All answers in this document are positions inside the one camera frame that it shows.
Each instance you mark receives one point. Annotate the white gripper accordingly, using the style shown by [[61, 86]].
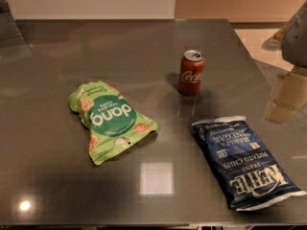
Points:
[[295, 40]]

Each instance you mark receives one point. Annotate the red coke can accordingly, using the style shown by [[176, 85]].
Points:
[[191, 70]]

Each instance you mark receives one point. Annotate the blue kettle chips bag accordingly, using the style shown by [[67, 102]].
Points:
[[248, 174]]

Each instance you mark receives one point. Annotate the green rice chip bag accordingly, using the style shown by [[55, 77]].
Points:
[[114, 125]]

